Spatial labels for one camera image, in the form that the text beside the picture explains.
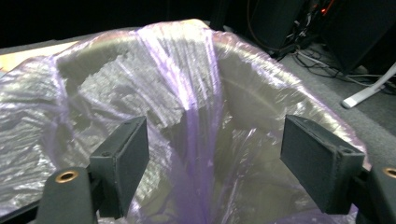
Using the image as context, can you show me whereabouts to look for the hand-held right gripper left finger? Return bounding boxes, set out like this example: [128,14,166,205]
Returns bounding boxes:
[89,116,150,219]

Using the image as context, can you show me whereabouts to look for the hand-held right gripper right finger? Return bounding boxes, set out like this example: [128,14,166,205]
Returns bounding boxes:
[279,114,366,216]

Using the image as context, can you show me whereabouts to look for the green plastic bin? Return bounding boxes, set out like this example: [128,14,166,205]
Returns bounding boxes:
[55,19,372,224]

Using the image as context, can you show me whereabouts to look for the purple plastic bag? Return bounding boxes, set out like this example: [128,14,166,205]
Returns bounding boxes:
[0,19,372,224]

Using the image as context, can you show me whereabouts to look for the white metal stand leg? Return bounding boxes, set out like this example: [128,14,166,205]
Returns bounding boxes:
[341,62,396,109]

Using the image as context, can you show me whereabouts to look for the large black equipment box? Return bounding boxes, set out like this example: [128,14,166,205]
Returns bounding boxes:
[320,0,396,76]

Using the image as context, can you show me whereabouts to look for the white cable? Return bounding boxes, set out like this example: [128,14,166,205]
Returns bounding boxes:
[291,49,396,89]

